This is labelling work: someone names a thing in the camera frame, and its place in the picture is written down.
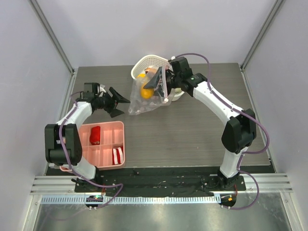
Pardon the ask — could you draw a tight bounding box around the aluminium front rail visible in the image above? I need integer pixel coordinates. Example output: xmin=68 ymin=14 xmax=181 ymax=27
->
xmin=30 ymin=173 xmax=294 ymax=194

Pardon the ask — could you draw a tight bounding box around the green fake lettuce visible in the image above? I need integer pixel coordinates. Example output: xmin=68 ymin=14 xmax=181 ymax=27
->
xmin=175 ymin=88 xmax=182 ymax=94

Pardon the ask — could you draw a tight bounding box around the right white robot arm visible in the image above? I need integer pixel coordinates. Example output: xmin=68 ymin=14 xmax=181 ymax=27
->
xmin=143 ymin=57 xmax=257 ymax=190

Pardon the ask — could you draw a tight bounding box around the left aluminium corner post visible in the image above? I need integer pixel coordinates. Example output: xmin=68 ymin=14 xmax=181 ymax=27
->
xmin=28 ymin=0 xmax=74 ymax=73

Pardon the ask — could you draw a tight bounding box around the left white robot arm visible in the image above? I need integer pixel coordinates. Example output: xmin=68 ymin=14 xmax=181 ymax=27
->
xmin=44 ymin=82 xmax=130 ymax=192

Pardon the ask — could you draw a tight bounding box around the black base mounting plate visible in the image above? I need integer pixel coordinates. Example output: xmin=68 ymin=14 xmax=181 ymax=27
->
xmin=74 ymin=175 xmax=245 ymax=193

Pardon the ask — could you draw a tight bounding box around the clear pink zip top bag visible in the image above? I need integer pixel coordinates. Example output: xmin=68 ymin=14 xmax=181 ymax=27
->
xmin=128 ymin=64 xmax=176 ymax=116

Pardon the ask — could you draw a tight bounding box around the right aluminium corner post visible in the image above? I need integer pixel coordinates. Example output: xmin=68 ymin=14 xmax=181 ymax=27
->
xmin=240 ymin=0 xmax=286 ymax=72

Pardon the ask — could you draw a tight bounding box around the pink divided organizer tray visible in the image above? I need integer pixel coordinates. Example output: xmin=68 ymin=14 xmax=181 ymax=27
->
xmin=78 ymin=121 xmax=126 ymax=170

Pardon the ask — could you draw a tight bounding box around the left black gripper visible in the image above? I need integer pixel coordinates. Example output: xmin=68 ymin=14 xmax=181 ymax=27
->
xmin=95 ymin=88 xmax=129 ymax=117

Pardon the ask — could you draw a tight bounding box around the red plush fake food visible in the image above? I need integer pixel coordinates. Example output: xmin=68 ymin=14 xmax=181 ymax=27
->
xmin=89 ymin=126 xmax=101 ymax=145

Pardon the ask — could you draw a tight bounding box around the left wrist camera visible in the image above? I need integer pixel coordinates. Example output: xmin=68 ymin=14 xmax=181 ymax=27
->
xmin=83 ymin=82 xmax=105 ymax=98

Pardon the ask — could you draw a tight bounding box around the orange fake fruit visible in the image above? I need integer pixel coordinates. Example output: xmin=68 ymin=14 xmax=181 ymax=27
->
xmin=140 ymin=83 xmax=154 ymax=100

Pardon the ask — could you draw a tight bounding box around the aluminium corner post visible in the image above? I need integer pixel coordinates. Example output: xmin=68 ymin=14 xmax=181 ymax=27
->
xmin=240 ymin=0 xmax=286 ymax=72
xmin=28 ymin=0 xmax=74 ymax=73

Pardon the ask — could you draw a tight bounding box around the white perforated plastic basket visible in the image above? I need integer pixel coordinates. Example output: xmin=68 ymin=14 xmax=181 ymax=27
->
xmin=131 ymin=54 xmax=183 ymax=102

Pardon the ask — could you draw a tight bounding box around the slotted grey cable duct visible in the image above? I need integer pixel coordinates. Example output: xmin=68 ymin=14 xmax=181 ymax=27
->
xmin=40 ymin=194 xmax=221 ymax=205

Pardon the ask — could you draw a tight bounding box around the red white striped fake food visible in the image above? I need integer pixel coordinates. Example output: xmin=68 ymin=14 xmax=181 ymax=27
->
xmin=112 ymin=147 xmax=125 ymax=165

